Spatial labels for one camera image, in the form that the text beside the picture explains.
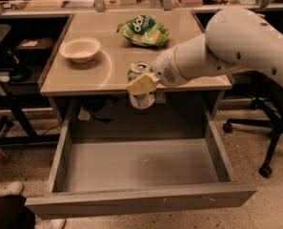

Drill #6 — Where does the green chip bag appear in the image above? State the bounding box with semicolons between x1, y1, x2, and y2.
116;15;170;48

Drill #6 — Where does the grey cabinet table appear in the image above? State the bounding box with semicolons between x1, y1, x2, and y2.
37;10;234;126

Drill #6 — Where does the white shoe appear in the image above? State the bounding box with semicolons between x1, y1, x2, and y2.
0;181;24;198

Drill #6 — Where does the black office chair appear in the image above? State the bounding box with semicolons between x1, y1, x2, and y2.
223;72;283;177

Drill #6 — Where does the dark trousers leg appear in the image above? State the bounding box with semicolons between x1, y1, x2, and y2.
0;195;35;229

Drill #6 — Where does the silver green 7up can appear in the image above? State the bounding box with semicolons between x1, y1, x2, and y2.
128;61;154;110

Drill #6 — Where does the black bag on shelf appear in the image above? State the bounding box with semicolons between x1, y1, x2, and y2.
15;37;54;66

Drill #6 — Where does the open grey top drawer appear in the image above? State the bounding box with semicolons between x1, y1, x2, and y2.
25;98;258;220

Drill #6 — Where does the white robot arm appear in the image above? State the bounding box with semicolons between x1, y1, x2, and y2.
127;8;283;95

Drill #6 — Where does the white paper bowl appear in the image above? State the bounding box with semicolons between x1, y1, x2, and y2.
59;37;101;64

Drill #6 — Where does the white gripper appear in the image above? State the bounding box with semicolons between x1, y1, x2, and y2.
126;47;188;95

